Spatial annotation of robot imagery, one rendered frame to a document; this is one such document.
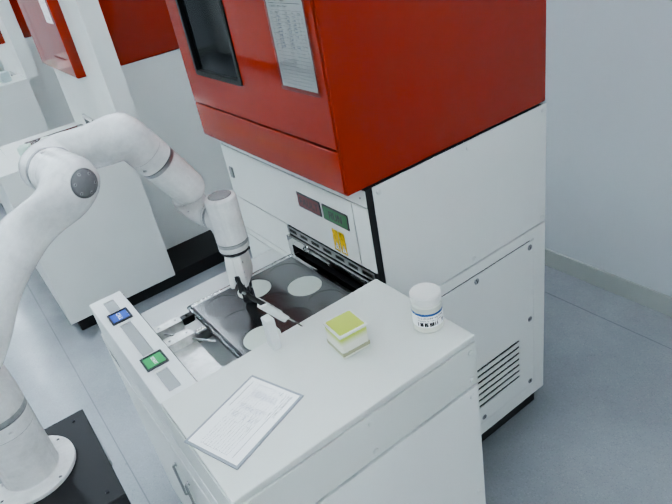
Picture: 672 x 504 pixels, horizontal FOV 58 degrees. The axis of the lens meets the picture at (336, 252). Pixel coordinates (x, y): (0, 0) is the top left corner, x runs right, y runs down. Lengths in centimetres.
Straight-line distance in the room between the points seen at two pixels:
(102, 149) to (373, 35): 63
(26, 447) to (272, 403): 52
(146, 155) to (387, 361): 69
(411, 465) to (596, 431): 118
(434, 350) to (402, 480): 31
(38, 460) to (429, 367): 86
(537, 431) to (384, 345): 121
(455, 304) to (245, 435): 87
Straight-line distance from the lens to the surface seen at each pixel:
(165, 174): 143
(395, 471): 143
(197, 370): 160
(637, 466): 244
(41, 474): 153
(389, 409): 129
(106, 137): 136
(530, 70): 184
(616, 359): 281
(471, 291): 191
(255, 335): 161
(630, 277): 309
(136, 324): 170
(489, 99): 173
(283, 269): 185
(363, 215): 152
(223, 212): 155
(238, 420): 129
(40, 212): 128
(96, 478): 149
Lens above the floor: 185
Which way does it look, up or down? 31 degrees down
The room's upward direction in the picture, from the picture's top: 11 degrees counter-clockwise
